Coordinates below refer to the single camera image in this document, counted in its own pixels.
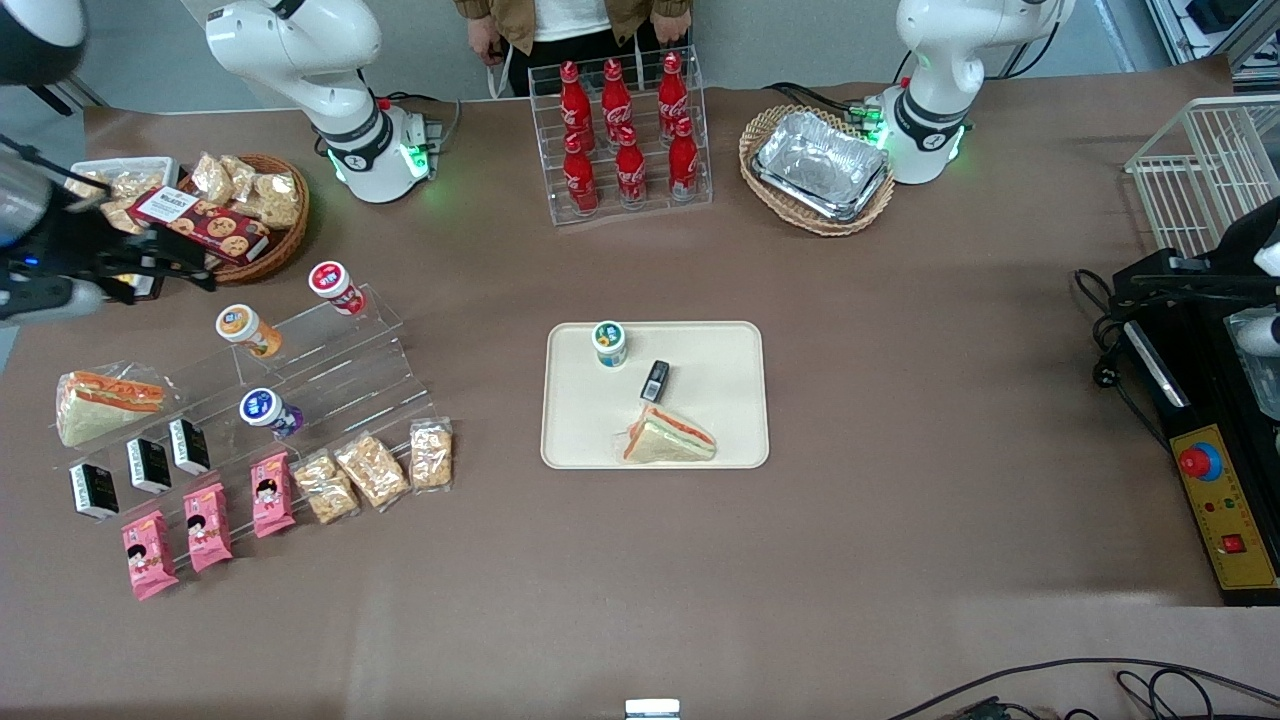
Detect white wire basket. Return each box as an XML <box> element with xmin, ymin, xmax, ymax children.
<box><xmin>1125</xmin><ymin>95</ymin><xmax>1280</xmax><ymax>261</ymax></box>

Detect person right hand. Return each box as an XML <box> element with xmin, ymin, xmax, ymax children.
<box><xmin>469</xmin><ymin>22</ymin><xmax>510</xmax><ymax>69</ymax></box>

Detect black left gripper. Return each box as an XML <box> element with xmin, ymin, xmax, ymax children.
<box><xmin>1132</xmin><ymin>195</ymin><xmax>1280</xmax><ymax>300</ymax></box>

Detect red cola bottle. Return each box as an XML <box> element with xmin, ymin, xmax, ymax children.
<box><xmin>615</xmin><ymin>125</ymin><xmax>646</xmax><ymax>206</ymax></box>
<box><xmin>560</xmin><ymin>60</ymin><xmax>591</xmax><ymax>137</ymax></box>
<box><xmin>563</xmin><ymin>133</ymin><xmax>599</xmax><ymax>216</ymax></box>
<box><xmin>657</xmin><ymin>52</ymin><xmax>689</xmax><ymax>126</ymax></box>
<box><xmin>602</xmin><ymin>58</ymin><xmax>633</xmax><ymax>131</ymax></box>
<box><xmin>668</xmin><ymin>118</ymin><xmax>699</xmax><ymax>199</ymax></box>

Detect cream plastic tray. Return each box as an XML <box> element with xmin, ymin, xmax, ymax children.
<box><xmin>540</xmin><ymin>320</ymin><xmax>771</xmax><ymax>471</ymax></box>

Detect red gum bottle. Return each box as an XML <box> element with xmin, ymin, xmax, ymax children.
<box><xmin>308</xmin><ymin>260</ymin><xmax>367</xmax><ymax>317</ymax></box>

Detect green gum bottle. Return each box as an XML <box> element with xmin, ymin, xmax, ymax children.
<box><xmin>591</xmin><ymin>320</ymin><xmax>629</xmax><ymax>370</ymax></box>

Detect aluminium frame shelf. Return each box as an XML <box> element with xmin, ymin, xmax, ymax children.
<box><xmin>1145</xmin><ymin>0</ymin><xmax>1280</xmax><ymax>73</ymax></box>

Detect black yellow control box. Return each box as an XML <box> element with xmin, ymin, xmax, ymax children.
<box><xmin>1112</xmin><ymin>250</ymin><xmax>1280</xmax><ymax>608</ymax></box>

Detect black floor cable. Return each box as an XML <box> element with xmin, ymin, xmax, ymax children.
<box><xmin>885</xmin><ymin>657</ymin><xmax>1280</xmax><ymax>720</ymax></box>

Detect orange gum bottle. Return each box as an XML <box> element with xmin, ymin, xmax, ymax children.
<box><xmin>216</xmin><ymin>304</ymin><xmax>284</xmax><ymax>360</ymax></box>

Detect clear acrylic bottle rack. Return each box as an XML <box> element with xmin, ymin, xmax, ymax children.
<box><xmin>528</xmin><ymin>45</ymin><xmax>713</xmax><ymax>227</ymax></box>

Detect blue gum bottle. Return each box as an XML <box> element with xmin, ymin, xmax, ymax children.
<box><xmin>239</xmin><ymin>387</ymin><xmax>303</xmax><ymax>439</ymax></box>

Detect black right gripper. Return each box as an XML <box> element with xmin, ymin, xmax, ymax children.
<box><xmin>28</xmin><ymin>203</ymin><xmax>218</xmax><ymax>297</ymax></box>

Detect clear peanut brittle pack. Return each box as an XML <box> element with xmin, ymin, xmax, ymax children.
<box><xmin>333</xmin><ymin>432</ymin><xmax>412</xmax><ymax>513</ymax></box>
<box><xmin>292</xmin><ymin>450</ymin><xmax>361</xmax><ymax>526</ymax></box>
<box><xmin>409</xmin><ymin>417</ymin><xmax>454</xmax><ymax>493</ymax></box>

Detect wrapped triangle sandwich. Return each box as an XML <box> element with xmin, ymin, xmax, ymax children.
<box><xmin>55</xmin><ymin>360</ymin><xmax>173</xmax><ymax>449</ymax></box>

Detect clear acrylic stepped stand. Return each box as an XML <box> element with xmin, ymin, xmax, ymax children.
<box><xmin>150</xmin><ymin>283</ymin><xmax>437</xmax><ymax>471</ymax></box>

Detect white plastic bin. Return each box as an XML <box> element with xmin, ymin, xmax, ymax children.
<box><xmin>70</xmin><ymin>157</ymin><xmax>179</xmax><ymax>251</ymax></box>

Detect red cookie box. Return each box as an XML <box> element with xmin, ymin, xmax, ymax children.
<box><xmin>127</xmin><ymin>186</ymin><xmax>271</xmax><ymax>266</ymax></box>

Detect black cable with plug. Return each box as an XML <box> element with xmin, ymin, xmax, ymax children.
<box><xmin>1073</xmin><ymin>267</ymin><xmax>1136</xmax><ymax>393</ymax></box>

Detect wrapped sandwich on tray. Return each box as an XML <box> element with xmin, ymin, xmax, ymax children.
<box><xmin>622</xmin><ymin>403</ymin><xmax>718</xmax><ymax>466</ymax></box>

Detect light wicker basket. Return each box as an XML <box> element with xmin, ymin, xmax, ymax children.
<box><xmin>739</xmin><ymin>104</ymin><xmax>896</xmax><ymax>237</ymax></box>

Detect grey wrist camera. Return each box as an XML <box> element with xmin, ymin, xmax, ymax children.
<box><xmin>1228</xmin><ymin>308</ymin><xmax>1280</xmax><ymax>359</ymax></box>
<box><xmin>0</xmin><ymin>275</ymin><xmax>107</xmax><ymax>323</ymax></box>

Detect black left arm base cable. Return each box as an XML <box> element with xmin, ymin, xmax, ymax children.
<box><xmin>765</xmin><ymin>80</ymin><xmax>871</xmax><ymax>119</ymax></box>

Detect dark wicker basket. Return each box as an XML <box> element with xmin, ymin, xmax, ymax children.
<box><xmin>178</xmin><ymin>153</ymin><xmax>311</xmax><ymax>284</ymax></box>

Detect stacked aluminium foil trays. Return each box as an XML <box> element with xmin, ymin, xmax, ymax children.
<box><xmin>752</xmin><ymin>110</ymin><xmax>891</xmax><ymax>223</ymax></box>

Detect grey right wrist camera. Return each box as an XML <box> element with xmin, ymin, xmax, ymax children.
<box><xmin>0</xmin><ymin>275</ymin><xmax>107</xmax><ymax>323</ymax></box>

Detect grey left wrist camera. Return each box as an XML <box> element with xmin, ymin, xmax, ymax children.
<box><xmin>1228</xmin><ymin>308</ymin><xmax>1280</xmax><ymax>359</ymax></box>

